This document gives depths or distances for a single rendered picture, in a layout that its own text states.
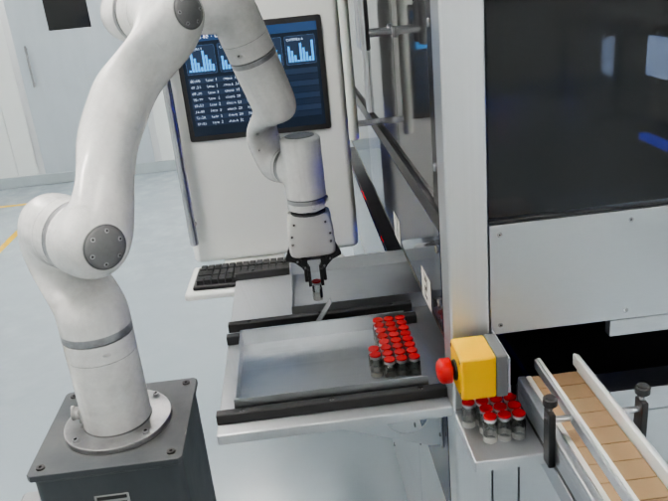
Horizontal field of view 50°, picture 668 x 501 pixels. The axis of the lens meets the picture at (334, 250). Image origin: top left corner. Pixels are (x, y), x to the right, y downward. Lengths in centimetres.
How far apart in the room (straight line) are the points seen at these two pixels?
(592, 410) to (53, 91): 617
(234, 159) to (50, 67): 490
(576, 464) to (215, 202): 138
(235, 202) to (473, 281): 112
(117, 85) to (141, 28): 10
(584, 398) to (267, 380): 56
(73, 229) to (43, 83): 581
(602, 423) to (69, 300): 86
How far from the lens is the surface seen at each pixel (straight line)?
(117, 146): 120
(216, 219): 214
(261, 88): 138
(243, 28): 134
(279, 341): 150
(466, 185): 108
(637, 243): 121
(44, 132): 701
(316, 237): 153
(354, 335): 149
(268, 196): 211
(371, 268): 179
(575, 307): 121
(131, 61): 120
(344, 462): 258
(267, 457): 266
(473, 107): 106
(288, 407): 125
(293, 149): 146
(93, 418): 133
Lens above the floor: 158
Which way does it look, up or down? 21 degrees down
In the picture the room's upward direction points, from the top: 6 degrees counter-clockwise
